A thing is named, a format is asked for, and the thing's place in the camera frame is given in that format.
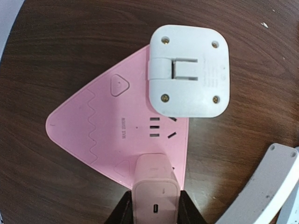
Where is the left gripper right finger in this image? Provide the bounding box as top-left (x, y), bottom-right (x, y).
top-left (178, 190), bottom-right (207, 224)

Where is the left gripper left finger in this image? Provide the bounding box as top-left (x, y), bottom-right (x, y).
top-left (105, 191), bottom-right (134, 224)

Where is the light pink usb charger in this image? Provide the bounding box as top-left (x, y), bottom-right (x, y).
top-left (132, 154), bottom-right (180, 224)

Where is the white power strip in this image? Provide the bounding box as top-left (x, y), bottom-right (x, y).
top-left (217, 143), bottom-right (299, 224)

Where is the small white cube adapter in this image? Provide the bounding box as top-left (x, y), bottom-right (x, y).
top-left (148, 25), bottom-right (230, 118)

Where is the light blue power strip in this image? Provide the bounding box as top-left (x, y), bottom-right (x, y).
top-left (277, 180), bottom-right (299, 224)

